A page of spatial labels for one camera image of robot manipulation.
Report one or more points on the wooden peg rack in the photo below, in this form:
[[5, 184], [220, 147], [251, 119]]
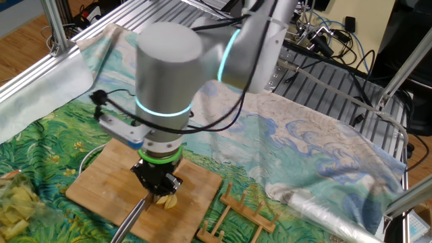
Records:
[[249, 216]]

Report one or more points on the white box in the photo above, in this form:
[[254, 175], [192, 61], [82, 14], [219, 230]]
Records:
[[414, 226]]

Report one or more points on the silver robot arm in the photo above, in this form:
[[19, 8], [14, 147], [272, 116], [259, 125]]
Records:
[[168, 74]]

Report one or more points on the peeled potato piece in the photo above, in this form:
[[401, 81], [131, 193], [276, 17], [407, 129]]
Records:
[[171, 202]]

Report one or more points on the power strip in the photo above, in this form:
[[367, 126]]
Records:
[[91, 13]]

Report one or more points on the cut potato slice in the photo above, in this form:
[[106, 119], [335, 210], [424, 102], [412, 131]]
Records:
[[161, 200]]

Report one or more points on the rolled clear plastic film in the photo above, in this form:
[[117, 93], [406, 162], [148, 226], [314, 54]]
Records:
[[320, 212]]

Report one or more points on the black camera on stand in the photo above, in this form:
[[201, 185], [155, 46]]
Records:
[[320, 42]]

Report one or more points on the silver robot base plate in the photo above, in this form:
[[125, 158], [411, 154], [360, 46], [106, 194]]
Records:
[[276, 79]]

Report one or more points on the wooden cutting board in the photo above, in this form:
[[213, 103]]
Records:
[[101, 192]]

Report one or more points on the aluminium frame beam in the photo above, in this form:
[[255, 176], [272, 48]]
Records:
[[411, 197]]

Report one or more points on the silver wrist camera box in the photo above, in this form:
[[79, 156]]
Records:
[[121, 131]]

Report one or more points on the steel kitchen knife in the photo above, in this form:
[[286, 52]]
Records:
[[130, 221]]

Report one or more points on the black wall adapter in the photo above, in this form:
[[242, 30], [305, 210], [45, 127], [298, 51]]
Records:
[[350, 23]]

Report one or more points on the bag of chopped potato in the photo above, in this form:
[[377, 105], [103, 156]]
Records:
[[17, 209]]

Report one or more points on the black monitor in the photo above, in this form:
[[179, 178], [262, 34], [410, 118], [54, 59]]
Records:
[[415, 13]]

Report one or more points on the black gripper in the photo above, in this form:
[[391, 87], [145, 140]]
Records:
[[157, 173]]

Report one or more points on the aluminium frame post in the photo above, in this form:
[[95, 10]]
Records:
[[55, 27], [405, 67]]

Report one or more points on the painted landscape tablecloth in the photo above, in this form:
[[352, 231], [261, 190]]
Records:
[[270, 135]]

